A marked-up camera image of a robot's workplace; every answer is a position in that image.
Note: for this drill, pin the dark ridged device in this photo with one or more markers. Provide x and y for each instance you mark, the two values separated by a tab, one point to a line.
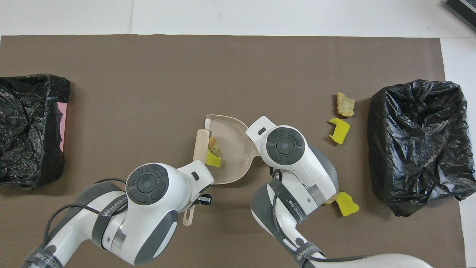
465	9

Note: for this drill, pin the black plastic bin bag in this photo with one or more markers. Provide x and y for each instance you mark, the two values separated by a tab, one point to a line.
420	149
26	130

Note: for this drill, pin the beige plastic dustpan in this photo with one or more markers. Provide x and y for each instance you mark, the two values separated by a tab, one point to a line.
234	156

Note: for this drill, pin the yellow green-edged sponge piece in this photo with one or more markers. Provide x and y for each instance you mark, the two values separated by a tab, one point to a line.
213	160

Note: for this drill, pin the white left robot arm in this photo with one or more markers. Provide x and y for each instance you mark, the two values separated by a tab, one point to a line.
148	208

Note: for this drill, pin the brown paper table mat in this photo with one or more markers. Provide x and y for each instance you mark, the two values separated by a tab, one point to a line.
148	74

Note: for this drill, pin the pale torn pastry piece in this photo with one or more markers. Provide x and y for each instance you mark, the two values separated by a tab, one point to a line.
345	105

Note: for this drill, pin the notched yellow sponge piece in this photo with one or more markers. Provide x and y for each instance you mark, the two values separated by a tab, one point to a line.
340	132

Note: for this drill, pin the striped croissant piece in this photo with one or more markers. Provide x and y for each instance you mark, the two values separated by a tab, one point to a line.
214	145
331	201

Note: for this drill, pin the pink bin box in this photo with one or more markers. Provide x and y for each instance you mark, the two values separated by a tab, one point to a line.
63	126

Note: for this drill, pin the beige hand brush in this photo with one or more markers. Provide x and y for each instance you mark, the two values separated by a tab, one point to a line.
200	145

